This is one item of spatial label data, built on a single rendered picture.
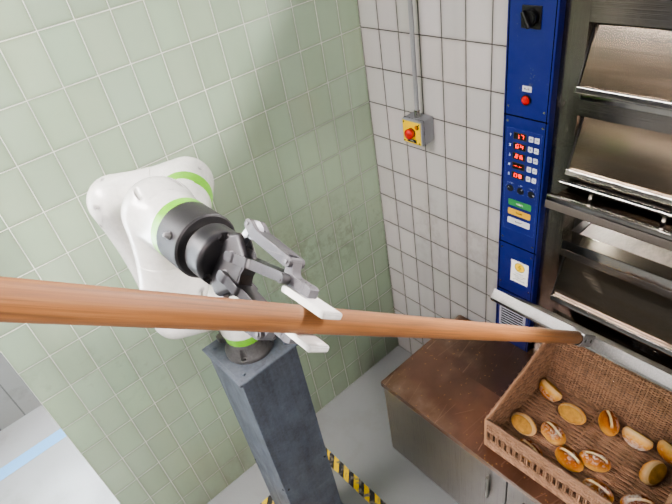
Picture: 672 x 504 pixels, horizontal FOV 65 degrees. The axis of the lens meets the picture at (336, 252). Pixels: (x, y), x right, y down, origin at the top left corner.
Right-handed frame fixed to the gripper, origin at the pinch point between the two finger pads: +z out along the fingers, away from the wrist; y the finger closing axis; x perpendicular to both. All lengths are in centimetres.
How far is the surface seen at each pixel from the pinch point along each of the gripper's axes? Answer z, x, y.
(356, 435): -95, -178, 106
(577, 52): -34, -103, -69
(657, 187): -5, -122, -43
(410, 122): -92, -119, -41
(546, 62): -41, -103, -65
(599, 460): 8, -153, 41
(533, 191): -41, -131, -33
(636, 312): -3, -155, -8
